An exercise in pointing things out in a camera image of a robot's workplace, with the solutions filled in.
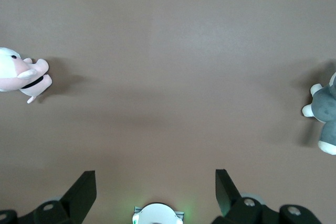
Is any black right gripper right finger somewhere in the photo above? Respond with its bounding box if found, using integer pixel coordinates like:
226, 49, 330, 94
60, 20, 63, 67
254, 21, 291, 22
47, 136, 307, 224
215, 168, 266, 224

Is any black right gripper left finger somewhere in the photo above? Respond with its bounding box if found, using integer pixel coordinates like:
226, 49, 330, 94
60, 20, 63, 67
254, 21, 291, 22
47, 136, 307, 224
35, 170, 97, 224

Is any grey white plush husky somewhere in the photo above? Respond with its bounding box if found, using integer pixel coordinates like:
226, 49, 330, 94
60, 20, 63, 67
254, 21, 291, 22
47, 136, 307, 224
301, 71, 336, 156

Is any pale pink white plush dog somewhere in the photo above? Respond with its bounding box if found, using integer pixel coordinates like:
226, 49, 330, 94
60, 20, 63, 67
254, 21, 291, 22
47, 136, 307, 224
0, 47, 53, 104

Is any brown table cover mat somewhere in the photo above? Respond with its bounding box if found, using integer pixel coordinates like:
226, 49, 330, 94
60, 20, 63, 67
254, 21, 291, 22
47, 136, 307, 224
0, 0, 336, 224

